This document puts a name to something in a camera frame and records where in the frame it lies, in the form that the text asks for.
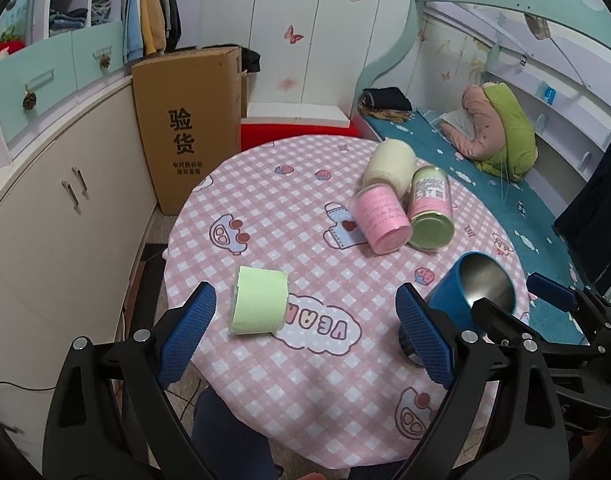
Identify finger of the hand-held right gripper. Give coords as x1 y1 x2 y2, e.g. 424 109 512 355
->
472 297 594 362
527 272 611 342

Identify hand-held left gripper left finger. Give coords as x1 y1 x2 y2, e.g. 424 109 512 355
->
43 281 217 480

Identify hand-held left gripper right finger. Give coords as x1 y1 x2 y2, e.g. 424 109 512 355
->
380 282 569 480

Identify blue steel-lined cup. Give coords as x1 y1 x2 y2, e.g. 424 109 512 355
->
426 251 517 334

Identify light green cup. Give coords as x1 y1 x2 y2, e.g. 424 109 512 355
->
227 266 290 337

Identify pink cup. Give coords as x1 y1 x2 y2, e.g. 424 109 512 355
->
349 184 413 255

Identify green cup with label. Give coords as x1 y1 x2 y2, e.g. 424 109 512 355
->
407 166 455 252

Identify cream cup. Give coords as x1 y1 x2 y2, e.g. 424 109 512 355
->
362 140 417 196

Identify blue patterned bed sheet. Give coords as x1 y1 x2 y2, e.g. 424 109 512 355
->
358 107 594 342

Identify person's leg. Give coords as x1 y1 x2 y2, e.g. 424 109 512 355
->
192 389 282 480

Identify round table with checkered cloth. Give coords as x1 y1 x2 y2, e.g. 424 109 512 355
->
164 135 535 467

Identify green blanket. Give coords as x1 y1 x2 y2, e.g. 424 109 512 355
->
478 82 539 184

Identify white cabinet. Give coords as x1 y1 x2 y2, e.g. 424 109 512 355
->
0 72 160 413

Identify pink pillow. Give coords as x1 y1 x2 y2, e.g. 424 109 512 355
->
443 85 512 162

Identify white pillow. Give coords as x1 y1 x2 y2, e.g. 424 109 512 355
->
437 110 479 142

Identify tall cardboard box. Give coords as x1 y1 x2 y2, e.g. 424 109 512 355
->
132 46 244 216

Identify red box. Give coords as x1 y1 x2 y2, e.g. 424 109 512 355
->
240 120 365 154

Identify black folded clothes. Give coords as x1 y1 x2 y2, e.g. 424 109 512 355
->
361 87 414 112

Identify white board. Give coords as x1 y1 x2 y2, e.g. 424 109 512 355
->
246 102 353 129

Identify beige hanging cloth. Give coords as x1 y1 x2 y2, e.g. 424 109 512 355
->
524 13 553 41

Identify mint green drawer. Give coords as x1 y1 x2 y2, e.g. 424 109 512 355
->
72 21 126 89
0 42 80 147

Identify yellow hanging garment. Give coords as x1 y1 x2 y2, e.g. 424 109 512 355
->
138 0 167 57

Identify light blue hanging garment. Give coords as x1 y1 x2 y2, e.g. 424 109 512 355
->
122 0 144 64

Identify dark grey hanging garment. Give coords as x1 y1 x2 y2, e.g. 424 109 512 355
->
158 0 182 54

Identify folded jeans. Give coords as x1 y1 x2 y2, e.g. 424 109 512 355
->
48 7 89 31

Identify folded patterned clothes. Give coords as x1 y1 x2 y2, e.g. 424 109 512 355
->
88 0 114 26

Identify black cable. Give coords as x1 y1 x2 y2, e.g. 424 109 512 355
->
0 381 57 392

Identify mint green bunk bed frame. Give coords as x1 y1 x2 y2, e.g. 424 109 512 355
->
353 0 611 117

